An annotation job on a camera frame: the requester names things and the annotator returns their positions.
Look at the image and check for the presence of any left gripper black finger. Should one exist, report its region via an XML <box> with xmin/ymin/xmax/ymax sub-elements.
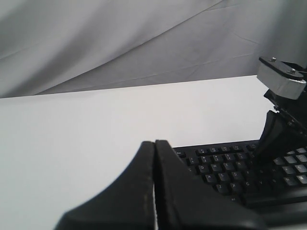
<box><xmin>56</xmin><ymin>141</ymin><xmax>155</xmax><ymax>230</ymax></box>
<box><xmin>155</xmin><ymin>140</ymin><xmax>265</xmax><ymax>230</ymax></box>

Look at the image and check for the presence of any black typing left gripper finger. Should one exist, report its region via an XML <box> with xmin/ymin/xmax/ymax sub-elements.
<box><xmin>254</xmin><ymin>110</ymin><xmax>294</xmax><ymax>166</ymax></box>

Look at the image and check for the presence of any black fabric-covered gripper body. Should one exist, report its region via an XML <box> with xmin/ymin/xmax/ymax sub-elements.
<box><xmin>264</xmin><ymin>62</ymin><xmax>307</xmax><ymax>150</ymax></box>

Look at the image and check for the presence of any black acer keyboard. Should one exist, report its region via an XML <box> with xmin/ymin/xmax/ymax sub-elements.
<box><xmin>173</xmin><ymin>140</ymin><xmax>307</xmax><ymax>222</ymax></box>

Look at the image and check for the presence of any grey backdrop cloth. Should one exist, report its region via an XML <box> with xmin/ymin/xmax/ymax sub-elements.
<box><xmin>0</xmin><ymin>0</ymin><xmax>307</xmax><ymax>98</ymax></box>

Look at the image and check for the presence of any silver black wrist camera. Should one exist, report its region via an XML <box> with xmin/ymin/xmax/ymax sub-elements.
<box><xmin>257</xmin><ymin>57</ymin><xmax>307</xmax><ymax>100</ymax></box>

